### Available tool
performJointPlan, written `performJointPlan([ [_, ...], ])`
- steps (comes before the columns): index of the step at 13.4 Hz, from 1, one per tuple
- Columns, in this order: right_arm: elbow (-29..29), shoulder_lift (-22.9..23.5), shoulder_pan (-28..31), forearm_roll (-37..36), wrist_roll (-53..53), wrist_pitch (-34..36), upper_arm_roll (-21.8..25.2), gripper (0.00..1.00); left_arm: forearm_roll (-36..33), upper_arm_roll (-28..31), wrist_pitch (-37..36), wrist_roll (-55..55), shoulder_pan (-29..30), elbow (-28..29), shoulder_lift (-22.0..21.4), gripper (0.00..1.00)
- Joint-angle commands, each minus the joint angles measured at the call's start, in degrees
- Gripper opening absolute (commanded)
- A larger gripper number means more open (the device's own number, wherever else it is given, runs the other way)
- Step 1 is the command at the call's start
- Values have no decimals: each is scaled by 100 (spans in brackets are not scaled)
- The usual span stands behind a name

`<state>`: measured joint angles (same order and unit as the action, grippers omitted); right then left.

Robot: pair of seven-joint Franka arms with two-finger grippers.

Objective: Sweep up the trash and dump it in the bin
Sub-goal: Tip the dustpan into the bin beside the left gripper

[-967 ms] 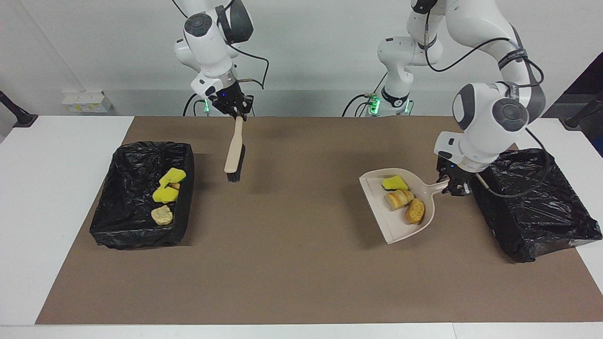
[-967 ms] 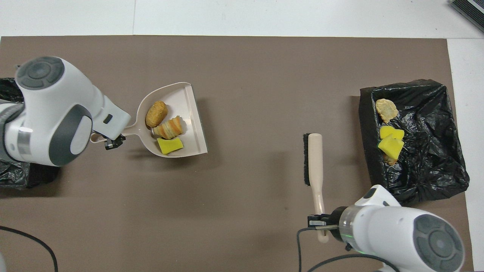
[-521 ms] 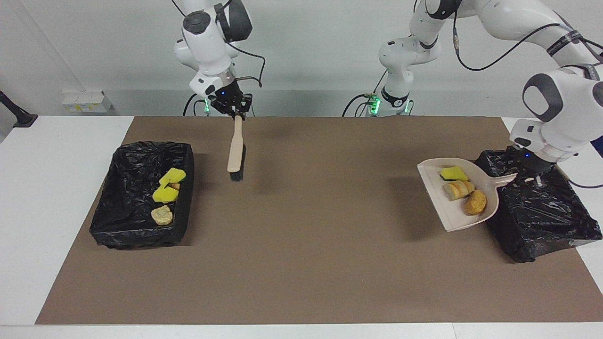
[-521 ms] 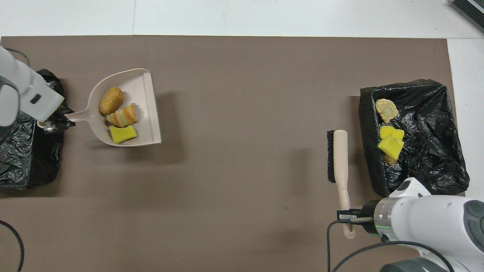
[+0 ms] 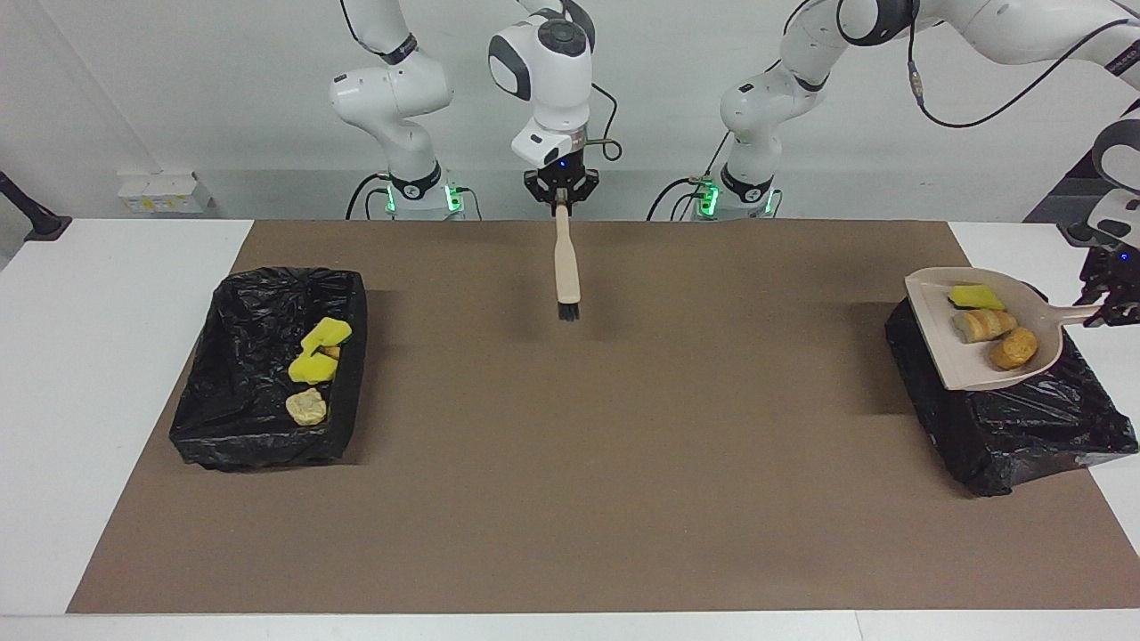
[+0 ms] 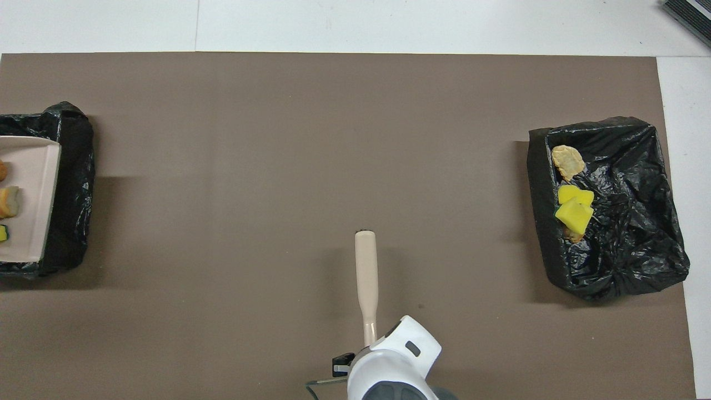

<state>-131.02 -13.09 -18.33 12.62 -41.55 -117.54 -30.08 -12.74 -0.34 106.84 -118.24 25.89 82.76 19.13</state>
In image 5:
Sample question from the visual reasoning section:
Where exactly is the brown bread roll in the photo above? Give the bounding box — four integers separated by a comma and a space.
989, 326, 1040, 372

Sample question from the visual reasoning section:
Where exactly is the beige hand brush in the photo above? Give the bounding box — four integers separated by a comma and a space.
553, 208, 582, 322

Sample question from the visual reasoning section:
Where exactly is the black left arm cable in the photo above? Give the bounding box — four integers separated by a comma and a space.
702, 0, 1136, 179

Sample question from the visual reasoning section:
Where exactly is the beige plastic dustpan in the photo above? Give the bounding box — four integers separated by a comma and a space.
904, 266, 1106, 393

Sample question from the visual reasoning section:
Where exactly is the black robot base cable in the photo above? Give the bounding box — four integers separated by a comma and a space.
345, 171, 395, 222
646, 176, 706, 222

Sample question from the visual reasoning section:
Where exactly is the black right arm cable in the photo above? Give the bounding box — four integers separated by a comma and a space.
338, 0, 623, 163

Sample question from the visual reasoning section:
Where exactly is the brown paper table mat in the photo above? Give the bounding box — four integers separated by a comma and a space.
67, 220, 1140, 615

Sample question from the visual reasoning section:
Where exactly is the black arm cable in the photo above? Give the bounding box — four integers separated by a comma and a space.
338, 0, 623, 163
702, 0, 1136, 179

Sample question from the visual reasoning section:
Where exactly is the small yellow sponge piece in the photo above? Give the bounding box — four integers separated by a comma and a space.
948, 283, 1006, 312

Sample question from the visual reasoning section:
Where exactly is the pale bread chunk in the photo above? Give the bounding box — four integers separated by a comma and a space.
285, 387, 328, 426

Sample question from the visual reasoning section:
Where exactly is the white wall socket box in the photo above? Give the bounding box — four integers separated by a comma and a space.
118, 172, 215, 215

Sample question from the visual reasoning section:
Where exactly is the green and yellow sponge piece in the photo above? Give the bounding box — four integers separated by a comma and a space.
301, 317, 354, 350

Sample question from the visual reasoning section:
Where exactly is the black bag lined bin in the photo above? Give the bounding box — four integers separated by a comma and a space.
169, 265, 369, 473
884, 283, 1139, 498

